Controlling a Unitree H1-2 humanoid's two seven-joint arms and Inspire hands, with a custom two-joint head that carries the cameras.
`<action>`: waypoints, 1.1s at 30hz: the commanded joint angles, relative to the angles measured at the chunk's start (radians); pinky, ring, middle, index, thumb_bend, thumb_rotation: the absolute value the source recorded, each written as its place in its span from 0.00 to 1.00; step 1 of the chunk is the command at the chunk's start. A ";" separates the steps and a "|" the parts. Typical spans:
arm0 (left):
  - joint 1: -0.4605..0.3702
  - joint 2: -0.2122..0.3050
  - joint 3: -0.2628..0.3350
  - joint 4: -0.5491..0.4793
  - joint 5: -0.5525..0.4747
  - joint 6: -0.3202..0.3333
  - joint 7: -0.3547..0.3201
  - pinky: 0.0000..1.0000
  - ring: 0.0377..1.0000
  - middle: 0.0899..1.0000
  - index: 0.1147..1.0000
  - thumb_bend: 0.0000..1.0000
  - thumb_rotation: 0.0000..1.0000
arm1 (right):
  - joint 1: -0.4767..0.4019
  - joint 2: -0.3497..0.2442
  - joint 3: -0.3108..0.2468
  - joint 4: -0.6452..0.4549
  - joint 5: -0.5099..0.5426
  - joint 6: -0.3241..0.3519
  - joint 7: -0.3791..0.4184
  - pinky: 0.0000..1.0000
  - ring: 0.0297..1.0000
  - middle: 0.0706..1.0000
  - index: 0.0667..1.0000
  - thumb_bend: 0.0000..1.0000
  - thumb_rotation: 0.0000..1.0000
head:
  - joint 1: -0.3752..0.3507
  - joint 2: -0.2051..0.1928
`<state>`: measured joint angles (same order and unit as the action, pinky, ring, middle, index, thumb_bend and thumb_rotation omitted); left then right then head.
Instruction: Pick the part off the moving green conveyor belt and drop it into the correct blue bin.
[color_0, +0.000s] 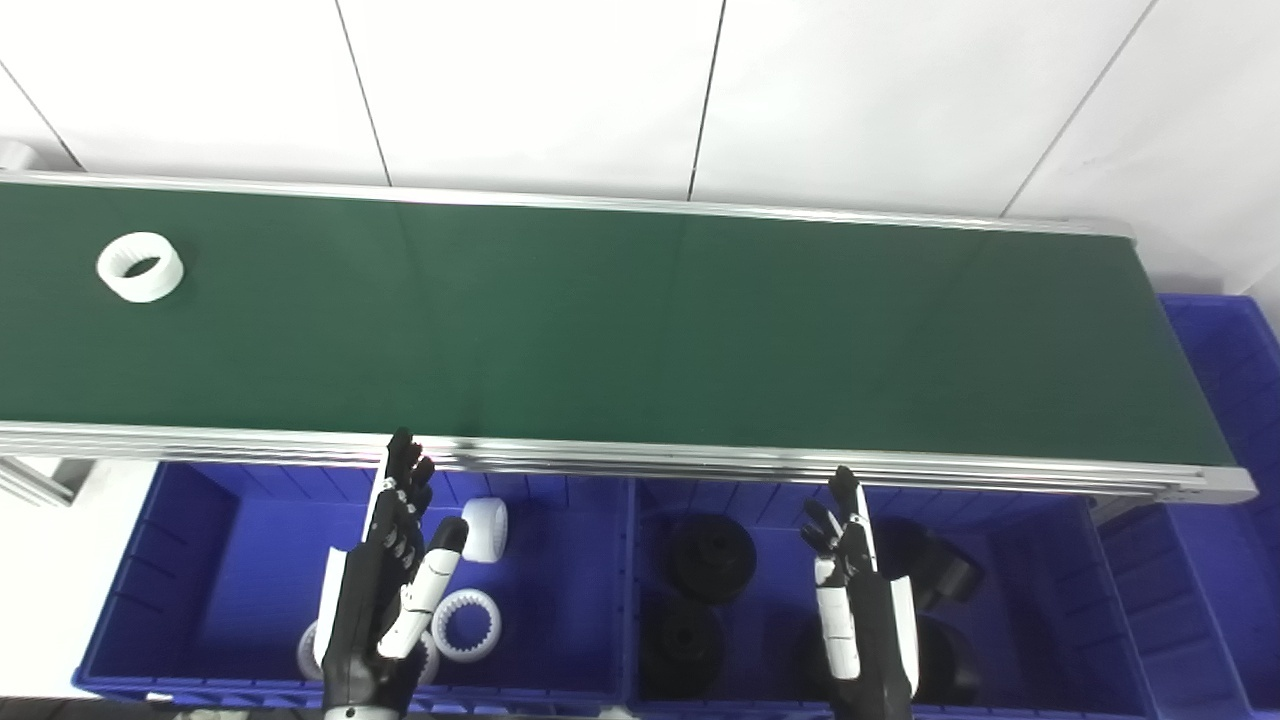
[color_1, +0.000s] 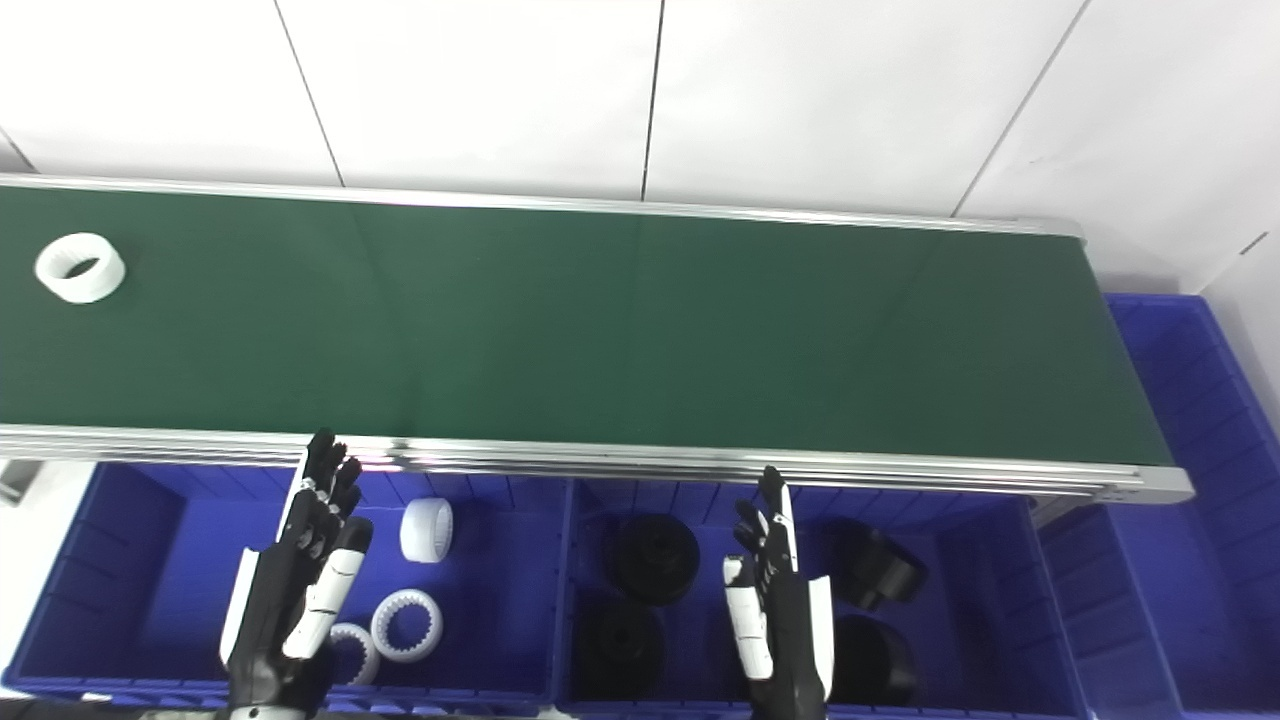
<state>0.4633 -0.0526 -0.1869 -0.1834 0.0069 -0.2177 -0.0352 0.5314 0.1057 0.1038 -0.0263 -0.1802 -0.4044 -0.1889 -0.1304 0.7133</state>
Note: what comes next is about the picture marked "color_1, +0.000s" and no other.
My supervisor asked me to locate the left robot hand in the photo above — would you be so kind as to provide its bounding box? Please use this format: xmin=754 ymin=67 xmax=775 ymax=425
xmin=218 ymin=428 xmax=375 ymax=719

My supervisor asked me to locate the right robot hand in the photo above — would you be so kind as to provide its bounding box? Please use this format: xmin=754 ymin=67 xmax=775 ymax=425
xmin=722 ymin=465 xmax=836 ymax=720

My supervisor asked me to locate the white toothed plastic ring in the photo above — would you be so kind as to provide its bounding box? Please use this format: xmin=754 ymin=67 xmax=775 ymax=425
xmin=34 ymin=232 xmax=127 ymax=304
xmin=325 ymin=622 xmax=381 ymax=687
xmin=370 ymin=590 xmax=444 ymax=664

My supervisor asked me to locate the black round plastic part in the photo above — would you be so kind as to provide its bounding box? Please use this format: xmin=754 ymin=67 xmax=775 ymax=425
xmin=575 ymin=598 xmax=666 ymax=701
xmin=830 ymin=518 xmax=929 ymax=613
xmin=612 ymin=514 xmax=701 ymax=606
xmin=830 ymin=615 xmax=919 ymax=706

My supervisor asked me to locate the blue bin with white parts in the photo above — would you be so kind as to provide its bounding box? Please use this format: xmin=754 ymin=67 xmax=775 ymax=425
xmin=0 ymin=460 xmax=573 ymax=717

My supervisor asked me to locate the white plastic cylinder part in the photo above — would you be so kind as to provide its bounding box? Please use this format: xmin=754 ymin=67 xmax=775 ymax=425
xmin=400 ymin=498 xmax=454 ymax=564

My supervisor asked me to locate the blue bin with black parts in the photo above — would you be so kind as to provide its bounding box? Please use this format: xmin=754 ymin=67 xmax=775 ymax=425
xmin=555 ymin=478 xmax=1093 ymax=720

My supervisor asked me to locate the aluminium conveyor leg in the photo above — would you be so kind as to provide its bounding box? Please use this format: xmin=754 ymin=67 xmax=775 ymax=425
xmin=0 ymin=460 xmax=41 ymax=506

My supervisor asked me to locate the empty blue plastic bin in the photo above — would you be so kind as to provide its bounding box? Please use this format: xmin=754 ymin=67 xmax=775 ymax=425
xmin=1040 ymin=292 xmax=1280 ymax=720

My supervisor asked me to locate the green conveyor belt with aluminium frame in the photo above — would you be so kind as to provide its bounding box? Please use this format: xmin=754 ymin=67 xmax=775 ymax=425
xmin=0 ymin=172 xmax=1196 ymax=506

